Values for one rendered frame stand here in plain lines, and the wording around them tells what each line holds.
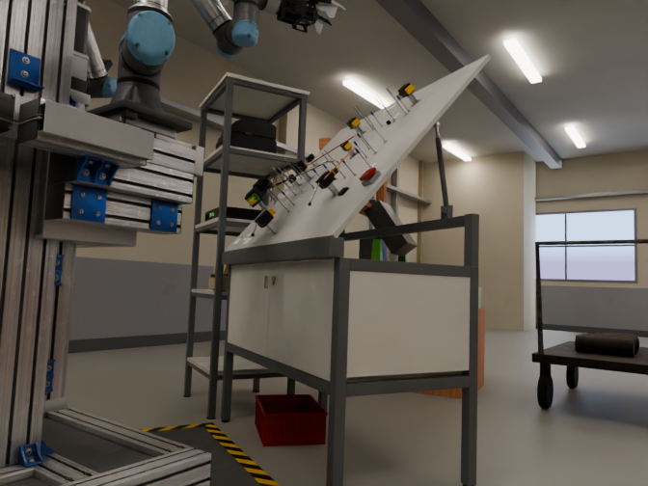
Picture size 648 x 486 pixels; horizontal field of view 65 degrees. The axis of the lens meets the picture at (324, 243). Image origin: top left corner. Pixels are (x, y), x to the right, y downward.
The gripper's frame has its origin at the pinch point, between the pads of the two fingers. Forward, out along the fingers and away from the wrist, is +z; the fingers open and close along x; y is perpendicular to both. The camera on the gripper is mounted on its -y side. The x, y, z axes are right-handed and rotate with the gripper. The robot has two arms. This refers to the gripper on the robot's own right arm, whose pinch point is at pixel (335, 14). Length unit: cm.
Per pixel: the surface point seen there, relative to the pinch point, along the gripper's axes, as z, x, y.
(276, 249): 3, -56, 66
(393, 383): 29, -18, 117
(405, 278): 33, -14, 82
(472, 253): 64, -12, 72
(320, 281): 7, -27, 83
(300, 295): 7, -43, 86
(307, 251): 3, -29, 72
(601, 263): 867, -466, -46
